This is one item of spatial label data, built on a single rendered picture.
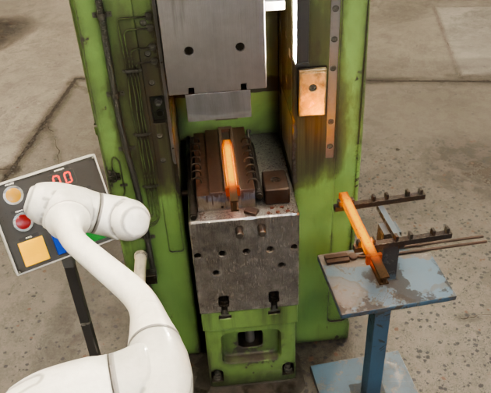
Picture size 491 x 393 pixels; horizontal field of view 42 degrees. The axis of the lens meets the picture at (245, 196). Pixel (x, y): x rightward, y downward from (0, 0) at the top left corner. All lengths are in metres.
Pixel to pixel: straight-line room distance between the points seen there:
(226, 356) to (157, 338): 1.57
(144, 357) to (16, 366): 2.02
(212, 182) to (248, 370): 0.90
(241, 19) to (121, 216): 0.69
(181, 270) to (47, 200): 1.15
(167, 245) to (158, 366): 1.40
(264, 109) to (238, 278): 0.69
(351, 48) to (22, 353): 2.00
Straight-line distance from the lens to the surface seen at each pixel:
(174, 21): 1.86
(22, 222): 2.01
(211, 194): 2.15
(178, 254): 2.50
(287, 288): 2.40
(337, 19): 2.07
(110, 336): 3.09
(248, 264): 2.29
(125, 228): 1.51
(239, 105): 1.98
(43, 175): 2.02
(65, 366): 1.13
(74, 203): 1.49
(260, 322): 2.51
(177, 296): 2.66
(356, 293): 2.19
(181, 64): 1.91
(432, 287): 2.25
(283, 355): 2.69
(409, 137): 4.39
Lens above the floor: 2.25
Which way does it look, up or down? 37 degrees down
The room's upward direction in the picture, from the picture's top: 3 degrees counter-clockwise
